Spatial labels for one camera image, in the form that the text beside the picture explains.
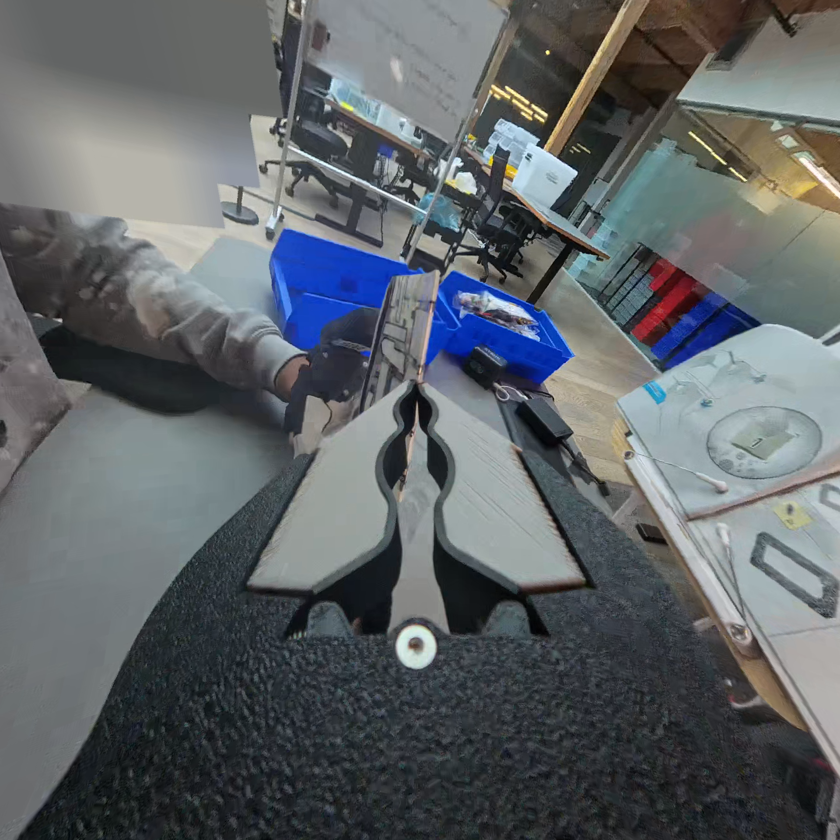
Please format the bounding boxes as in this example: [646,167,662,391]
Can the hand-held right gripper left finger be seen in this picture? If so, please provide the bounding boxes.
[247,381,418,636]

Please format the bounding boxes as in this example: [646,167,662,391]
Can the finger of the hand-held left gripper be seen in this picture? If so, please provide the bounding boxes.
[290,395,361,458]

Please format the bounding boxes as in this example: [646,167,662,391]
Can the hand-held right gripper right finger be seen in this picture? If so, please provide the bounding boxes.
[419,382,588,636]

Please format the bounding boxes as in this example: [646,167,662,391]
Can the glossy sheet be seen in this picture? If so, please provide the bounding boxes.
[357,268,442,506]

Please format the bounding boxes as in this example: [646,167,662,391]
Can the person's left forearm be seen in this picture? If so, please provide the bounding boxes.
[0,203,309,395]

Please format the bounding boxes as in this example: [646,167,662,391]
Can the grey desk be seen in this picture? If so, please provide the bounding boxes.
[0,236,631,840]

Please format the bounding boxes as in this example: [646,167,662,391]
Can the wooden office desk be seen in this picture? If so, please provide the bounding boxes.
[322,98,460,249]
[459,141,613,308]

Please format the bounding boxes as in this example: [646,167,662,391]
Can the person's left hand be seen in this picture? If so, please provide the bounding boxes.
[274,354,312,403]

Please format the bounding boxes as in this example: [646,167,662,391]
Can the empty blue plastic bin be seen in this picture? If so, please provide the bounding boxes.
[269,228,427,352]

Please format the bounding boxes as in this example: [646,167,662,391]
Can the black power adapter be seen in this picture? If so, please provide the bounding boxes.
[515,395,575,447]

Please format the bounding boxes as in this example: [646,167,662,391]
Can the small black box device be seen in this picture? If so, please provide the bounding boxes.
[462,346,509,389]

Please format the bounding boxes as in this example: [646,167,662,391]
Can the clear bags of dark parts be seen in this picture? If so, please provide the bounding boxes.
[454,290,540,329]

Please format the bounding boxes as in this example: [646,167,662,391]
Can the blue plastic bin holding bags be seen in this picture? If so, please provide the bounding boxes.
[430,270,575,385]

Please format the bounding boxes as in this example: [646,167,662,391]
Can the teal plastic bag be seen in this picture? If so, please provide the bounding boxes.
[415,190,460,231]

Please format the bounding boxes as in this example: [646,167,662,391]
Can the black armrest cushion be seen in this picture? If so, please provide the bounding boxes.
[36,325,224,416]

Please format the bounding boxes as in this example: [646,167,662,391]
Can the black office chair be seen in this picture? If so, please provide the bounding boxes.
[453,147,529,284]
[259,98,350,212]

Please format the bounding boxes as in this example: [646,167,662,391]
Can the stack of red storage bins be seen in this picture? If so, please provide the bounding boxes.
[630,258,710,349]

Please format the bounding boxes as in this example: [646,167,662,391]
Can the white storage box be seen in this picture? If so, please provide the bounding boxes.
[512,144,580,210]

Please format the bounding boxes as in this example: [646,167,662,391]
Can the open instruction booklet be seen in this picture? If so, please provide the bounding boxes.
[617,325,840,756]

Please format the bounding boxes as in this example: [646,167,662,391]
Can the stack of blue storage bins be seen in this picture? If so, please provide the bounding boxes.
[663,292,762,368]

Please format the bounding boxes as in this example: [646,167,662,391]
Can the whiteboard on metal stand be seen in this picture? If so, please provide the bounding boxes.
[266,0,519,266]

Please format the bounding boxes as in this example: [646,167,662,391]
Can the wooden beam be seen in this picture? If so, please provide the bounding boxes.
[543,0,652,157]

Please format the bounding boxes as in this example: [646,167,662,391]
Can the black adapter cable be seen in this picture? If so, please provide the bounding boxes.
[561,440,611,496]

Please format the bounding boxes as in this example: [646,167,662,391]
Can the black desk cable strip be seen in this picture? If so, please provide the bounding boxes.
[495,387,634,526]

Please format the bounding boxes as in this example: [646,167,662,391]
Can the black round post base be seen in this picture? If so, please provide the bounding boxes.
[220,185,261,227]

